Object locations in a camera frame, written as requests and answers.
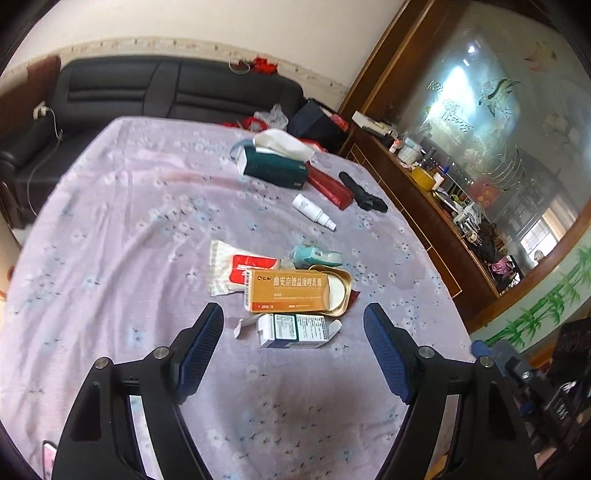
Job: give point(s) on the white bottle blue cap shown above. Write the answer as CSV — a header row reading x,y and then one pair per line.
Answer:
x,y
441,177

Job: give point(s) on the red ornament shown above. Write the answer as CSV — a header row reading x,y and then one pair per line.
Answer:
x,y
265,65

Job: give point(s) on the purple phone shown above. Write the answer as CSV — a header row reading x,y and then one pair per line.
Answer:
x,y
49,461

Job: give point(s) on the white plastic bag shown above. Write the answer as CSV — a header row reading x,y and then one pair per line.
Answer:
x,y
274,115

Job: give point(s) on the white spray bottle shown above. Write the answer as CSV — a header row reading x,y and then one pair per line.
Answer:
x,y
307,205

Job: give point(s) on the yellow round tin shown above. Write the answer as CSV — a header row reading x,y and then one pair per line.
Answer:
x,y
422,177

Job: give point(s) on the green bamboo wall decal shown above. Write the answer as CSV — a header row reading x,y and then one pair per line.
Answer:
x,y
540,309

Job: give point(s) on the lilac floral tablecloth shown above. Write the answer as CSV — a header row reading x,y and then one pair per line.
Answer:
x,y
138,230

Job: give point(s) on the dark red wrapper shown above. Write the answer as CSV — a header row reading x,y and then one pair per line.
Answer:
x,y
354,299

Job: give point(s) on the red label tissue packet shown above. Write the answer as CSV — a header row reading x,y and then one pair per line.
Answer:
x,y
231,272

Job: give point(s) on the orange medicine box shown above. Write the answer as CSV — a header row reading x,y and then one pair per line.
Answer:
x,y
286,290

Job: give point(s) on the gold oval tin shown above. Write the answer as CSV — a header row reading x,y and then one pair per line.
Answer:
x,y
339,290

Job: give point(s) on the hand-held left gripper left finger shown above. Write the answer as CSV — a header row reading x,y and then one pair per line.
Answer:
x,y
198,355

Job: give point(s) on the wooden partition cabinet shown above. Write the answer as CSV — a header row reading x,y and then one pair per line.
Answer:
x,y
415,217

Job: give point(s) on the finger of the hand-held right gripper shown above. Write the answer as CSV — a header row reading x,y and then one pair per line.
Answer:
x,y
501,353

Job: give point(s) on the etched glass panel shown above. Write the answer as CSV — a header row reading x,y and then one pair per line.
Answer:
x,y
498,115

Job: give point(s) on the dark green tissue box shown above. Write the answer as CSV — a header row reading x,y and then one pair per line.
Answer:
x,y
272,170

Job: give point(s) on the pink bag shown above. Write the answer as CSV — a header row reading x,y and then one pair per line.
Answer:
x,y
503,270

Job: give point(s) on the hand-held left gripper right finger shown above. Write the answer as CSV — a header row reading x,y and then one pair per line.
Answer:
x,y
390,355

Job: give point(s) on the black shopping bag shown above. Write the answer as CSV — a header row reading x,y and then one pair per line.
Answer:
x,y
314,122

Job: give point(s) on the white jar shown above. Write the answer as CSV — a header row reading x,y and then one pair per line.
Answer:
x,y
409,150

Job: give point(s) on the black object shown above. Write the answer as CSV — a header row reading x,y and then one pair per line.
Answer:
x,y
362,194

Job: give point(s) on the white box stack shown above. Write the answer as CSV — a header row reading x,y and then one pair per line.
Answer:
x,y
371,122

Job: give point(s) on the black handbag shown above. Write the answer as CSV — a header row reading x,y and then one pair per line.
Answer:
x,y
491,240

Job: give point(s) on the red pouch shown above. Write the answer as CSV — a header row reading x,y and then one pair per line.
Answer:
x,y
330,187

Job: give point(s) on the white blue medicine box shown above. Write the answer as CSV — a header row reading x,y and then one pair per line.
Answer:
x,y
291,330

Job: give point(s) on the black leather sofa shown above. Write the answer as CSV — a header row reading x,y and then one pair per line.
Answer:
x,y
138,92

